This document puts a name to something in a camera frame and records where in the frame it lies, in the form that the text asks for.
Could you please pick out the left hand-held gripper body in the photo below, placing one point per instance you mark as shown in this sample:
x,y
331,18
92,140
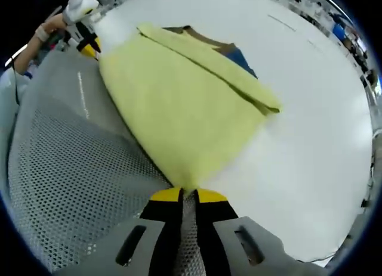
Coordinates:
x,y
78,6

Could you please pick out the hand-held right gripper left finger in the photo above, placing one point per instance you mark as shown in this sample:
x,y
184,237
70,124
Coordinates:
x,y
161,228

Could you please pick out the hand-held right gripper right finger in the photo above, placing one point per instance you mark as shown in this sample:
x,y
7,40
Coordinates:
x,y
215,228

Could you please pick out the yellow blue grey garment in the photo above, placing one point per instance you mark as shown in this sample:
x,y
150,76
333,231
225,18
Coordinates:
x,y
179,109

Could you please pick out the person's left hand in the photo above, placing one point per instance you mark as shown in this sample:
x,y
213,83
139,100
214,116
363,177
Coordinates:
x,y
55,22

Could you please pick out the white wristband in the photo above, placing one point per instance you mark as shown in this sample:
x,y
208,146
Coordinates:
x,y
41,35

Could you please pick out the person's white clothing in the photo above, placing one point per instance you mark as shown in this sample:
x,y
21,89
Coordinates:
x,y
9,94

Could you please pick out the grey mesh office chair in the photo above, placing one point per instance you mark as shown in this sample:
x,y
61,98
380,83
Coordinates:
x,y
74,168

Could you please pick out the blue storage box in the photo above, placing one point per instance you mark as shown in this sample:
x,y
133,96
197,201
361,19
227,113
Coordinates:
x,y
339,30

